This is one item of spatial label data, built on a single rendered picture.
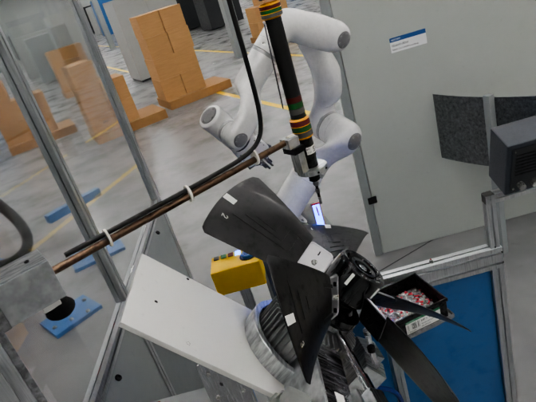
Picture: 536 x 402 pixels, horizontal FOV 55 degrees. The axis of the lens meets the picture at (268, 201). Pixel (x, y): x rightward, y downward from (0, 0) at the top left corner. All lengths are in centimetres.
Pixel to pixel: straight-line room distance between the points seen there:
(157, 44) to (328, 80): 756
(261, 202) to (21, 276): 57
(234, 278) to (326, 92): 71
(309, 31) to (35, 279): 113
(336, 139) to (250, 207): 74
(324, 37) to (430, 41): 147
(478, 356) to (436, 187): 148
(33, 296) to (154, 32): 849
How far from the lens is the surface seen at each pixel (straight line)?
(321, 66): 181
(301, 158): 112
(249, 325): 123
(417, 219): 341
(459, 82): 319
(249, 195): 123
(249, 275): 164
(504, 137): 168
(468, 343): 206
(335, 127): 190
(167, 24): 929
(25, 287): 89
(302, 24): 167
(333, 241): 139
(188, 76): 945
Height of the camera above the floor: 189
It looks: 24 degrees down
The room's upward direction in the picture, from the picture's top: 17 degrees counter-clockwise
